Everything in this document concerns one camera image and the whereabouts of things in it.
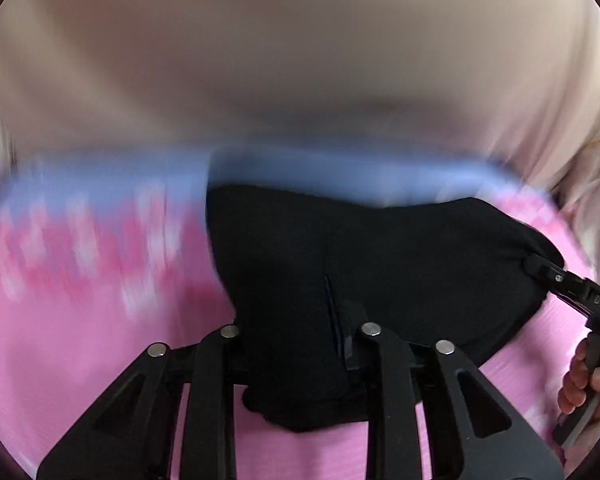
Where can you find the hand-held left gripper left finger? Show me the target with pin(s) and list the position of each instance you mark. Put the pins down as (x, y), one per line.
(220, 355)

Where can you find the beige curtain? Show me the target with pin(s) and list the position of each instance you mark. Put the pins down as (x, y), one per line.
(280, 60)

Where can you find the black pants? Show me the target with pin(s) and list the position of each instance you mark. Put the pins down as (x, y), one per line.
(380, 260)

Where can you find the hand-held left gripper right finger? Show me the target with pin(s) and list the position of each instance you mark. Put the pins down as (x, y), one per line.
(380, 355)

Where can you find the person's right hand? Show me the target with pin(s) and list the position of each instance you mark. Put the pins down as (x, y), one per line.
(575, 380)

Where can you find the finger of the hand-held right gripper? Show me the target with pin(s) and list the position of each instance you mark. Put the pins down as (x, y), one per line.
(555, 277)

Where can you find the pink rose print blanket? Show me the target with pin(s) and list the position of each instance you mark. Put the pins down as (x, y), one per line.
(80, 335)

